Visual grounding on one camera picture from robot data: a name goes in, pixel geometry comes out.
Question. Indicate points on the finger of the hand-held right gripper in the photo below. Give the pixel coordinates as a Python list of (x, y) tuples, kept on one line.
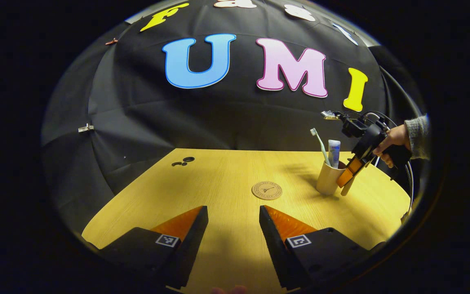
[(350, 172)]

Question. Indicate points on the black desk grommet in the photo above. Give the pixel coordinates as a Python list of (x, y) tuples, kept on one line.
[(188, 159)]

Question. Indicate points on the beige cup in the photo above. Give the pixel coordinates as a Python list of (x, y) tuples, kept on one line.
[(327, 179)]

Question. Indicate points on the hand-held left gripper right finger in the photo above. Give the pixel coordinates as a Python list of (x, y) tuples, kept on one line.
[(278, 253)]

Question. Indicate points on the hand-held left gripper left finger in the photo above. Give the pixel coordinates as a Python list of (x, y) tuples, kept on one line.
[(190, 253)]

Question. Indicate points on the black backdrop cloth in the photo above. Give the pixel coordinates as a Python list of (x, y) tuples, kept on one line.
[(227, 118)]

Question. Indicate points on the white toothpaste tube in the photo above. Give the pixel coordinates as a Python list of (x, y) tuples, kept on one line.
[(334, 153)]

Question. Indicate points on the wooden desktop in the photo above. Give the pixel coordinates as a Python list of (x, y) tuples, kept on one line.
[(227, 183)]

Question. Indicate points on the round brown coaster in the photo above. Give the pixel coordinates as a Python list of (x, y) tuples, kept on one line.
[(267, 190)]

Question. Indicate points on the pink cloth clip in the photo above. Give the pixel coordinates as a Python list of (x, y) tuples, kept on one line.
[(111, 41)]

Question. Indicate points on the white cloth clip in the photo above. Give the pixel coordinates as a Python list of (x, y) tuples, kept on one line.
[(85, 128)]

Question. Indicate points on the white toothbrush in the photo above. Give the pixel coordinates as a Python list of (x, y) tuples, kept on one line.
[(320, 145)]

